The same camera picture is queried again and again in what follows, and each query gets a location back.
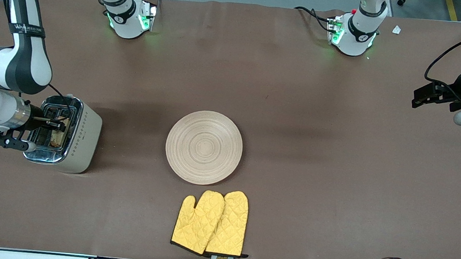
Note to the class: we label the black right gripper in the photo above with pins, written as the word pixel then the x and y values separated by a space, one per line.
pixel 34 121

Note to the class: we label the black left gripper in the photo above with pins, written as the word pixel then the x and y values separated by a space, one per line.
pixel 460 87

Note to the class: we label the brown toast slice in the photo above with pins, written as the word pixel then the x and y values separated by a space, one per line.
pixel 58 139

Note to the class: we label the round wooden plate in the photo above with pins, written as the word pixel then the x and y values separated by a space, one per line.
pixel 204 148

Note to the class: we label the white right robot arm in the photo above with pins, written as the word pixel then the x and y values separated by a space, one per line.
pixel 27 61

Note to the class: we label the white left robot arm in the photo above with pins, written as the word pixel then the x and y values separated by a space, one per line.
pixel 357 36

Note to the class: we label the cream and chrome toaster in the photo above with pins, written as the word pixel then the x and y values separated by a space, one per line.
pixel 86 137

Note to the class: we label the small white paper scrap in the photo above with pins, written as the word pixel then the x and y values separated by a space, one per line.
pixel 396 29

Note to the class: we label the yellow quilted oven mitt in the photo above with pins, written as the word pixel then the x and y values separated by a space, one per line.
pixel 232 225
pixel 195 226

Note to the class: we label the brown table cover sheet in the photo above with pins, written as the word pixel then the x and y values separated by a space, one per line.
pixel 236 63

